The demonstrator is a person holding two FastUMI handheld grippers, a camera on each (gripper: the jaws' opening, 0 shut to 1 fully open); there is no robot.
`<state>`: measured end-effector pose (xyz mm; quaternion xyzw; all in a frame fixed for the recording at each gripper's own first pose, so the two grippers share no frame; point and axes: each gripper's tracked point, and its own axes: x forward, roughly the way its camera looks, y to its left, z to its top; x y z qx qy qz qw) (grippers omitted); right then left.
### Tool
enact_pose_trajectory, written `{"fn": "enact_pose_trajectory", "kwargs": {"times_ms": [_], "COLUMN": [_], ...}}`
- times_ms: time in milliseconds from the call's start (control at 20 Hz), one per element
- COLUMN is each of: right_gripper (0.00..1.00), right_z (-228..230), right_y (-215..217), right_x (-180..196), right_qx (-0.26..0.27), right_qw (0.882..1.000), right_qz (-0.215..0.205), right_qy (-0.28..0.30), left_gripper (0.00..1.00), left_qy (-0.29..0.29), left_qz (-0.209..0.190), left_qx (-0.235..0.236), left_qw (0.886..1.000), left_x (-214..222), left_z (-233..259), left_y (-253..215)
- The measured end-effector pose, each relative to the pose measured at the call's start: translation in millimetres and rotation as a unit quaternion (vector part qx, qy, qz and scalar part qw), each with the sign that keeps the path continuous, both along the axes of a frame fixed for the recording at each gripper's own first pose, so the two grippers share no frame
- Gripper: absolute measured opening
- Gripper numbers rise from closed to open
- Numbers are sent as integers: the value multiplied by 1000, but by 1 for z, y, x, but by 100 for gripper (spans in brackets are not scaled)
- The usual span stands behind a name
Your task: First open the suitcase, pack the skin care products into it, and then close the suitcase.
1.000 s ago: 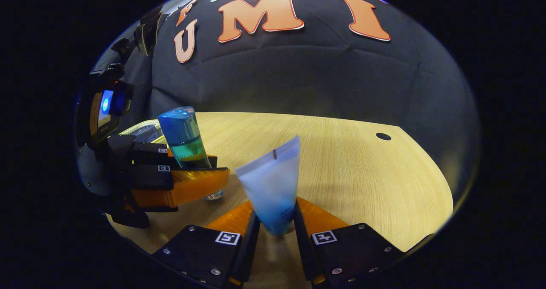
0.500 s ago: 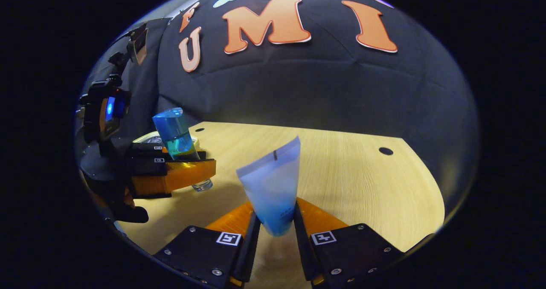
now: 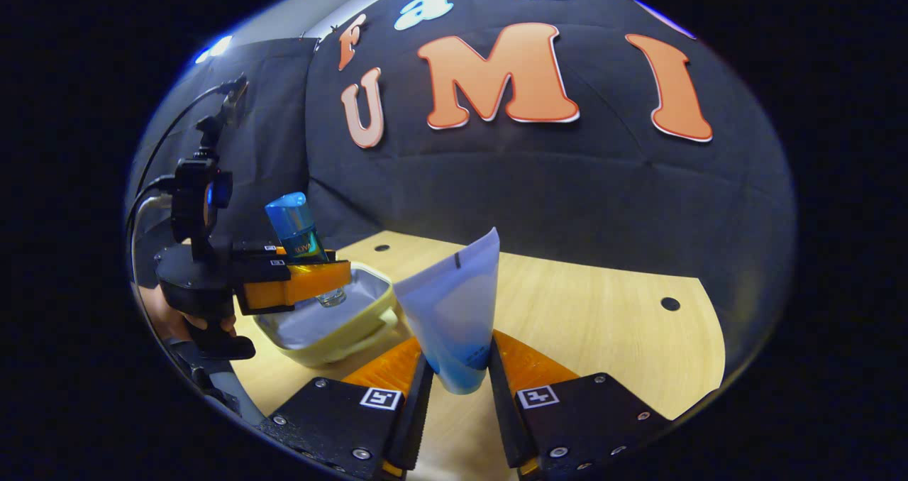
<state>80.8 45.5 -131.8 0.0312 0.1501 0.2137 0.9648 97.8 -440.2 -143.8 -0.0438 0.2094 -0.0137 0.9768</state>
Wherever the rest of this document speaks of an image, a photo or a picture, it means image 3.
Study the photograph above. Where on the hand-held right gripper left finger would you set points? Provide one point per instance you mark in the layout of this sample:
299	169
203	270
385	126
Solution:
355	421

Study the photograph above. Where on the white and blue tube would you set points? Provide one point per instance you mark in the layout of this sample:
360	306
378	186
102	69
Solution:
454	311

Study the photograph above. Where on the blue skin care bottle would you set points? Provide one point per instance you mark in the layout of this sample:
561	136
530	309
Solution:
294	225

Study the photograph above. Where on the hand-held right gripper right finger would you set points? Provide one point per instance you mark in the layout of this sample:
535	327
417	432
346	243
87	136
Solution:
582	421

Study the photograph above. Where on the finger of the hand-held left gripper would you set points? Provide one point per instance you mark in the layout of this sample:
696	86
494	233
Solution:
255	248
298	286

